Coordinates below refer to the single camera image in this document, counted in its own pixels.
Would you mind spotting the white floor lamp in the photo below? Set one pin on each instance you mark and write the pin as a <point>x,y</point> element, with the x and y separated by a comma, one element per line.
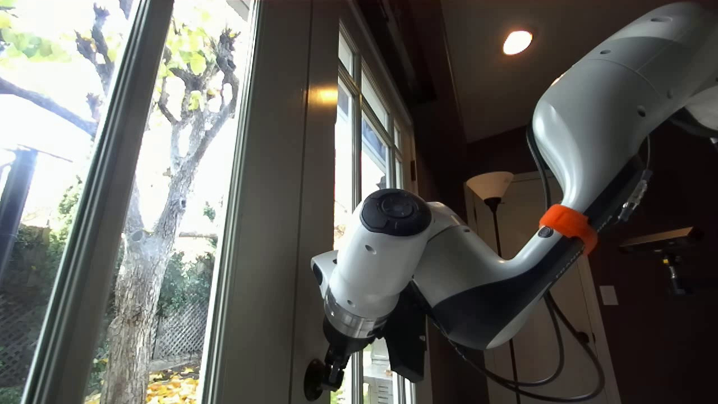
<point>489,188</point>

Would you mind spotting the white wall light switch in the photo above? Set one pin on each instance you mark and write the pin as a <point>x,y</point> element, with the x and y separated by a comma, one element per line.
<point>609,296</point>

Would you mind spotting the bare tree outside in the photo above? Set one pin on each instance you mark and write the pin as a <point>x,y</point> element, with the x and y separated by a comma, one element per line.
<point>114,161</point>

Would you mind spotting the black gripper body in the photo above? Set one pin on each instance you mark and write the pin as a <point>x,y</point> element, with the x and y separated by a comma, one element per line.
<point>338,356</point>

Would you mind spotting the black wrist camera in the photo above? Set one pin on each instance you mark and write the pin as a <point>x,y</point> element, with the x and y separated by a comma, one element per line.
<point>406,338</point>

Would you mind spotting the recessed ceiling light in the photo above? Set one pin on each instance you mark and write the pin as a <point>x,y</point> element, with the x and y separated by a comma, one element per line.
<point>517,42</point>

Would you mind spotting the round black deadbolt lock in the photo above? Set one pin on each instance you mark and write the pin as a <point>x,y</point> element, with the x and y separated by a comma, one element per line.
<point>314,380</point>

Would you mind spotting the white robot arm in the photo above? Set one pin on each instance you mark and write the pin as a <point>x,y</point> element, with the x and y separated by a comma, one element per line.
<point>406,264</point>

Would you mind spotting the white French door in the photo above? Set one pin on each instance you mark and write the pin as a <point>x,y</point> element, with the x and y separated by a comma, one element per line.
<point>266,317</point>

